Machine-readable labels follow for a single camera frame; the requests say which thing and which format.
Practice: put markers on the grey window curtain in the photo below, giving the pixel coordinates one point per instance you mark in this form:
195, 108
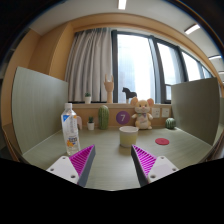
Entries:
88, 66

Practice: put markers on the ceiling lights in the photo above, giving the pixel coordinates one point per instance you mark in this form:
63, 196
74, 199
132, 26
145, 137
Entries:
192, 29

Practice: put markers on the white wall socket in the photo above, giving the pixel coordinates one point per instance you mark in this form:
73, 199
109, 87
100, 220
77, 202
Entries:
165, 112
156, 112

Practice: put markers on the dark-framed window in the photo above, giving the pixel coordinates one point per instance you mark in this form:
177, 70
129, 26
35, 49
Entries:
135, 66

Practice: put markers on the round green cactus figure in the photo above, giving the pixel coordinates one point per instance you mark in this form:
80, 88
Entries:
170, 123

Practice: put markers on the wooden hand model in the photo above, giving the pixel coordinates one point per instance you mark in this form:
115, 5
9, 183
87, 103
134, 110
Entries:
109, 89

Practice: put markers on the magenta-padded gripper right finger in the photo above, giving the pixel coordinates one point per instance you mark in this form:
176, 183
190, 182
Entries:
160, 166

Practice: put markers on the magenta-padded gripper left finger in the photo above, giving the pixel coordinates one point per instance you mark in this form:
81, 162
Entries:
63, 166

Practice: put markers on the small plant in white pot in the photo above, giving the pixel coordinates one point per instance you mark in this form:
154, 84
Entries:
90, 125
87, 99

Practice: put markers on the beige plush mouse toy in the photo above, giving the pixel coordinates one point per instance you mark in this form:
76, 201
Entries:
142, 115

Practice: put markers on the purple round number disc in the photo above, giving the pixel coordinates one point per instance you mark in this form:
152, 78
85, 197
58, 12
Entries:
123, 117

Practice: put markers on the flat round red coaster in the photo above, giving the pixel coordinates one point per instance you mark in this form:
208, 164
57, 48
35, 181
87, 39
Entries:
162, 141

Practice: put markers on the tall green cactus figure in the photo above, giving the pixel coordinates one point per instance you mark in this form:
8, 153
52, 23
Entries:
103, 117

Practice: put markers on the grey-green desk partition panel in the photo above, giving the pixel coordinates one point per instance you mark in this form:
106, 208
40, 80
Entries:
196, 110
38, 110

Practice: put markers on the pale yellow cup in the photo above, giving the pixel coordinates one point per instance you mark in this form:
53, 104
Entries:
128, 137

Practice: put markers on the clear plastic drink bottle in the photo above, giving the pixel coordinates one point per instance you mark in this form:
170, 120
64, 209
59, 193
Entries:
70, 133

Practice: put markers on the black horse figurine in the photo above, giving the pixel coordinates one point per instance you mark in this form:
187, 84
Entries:
129, 94

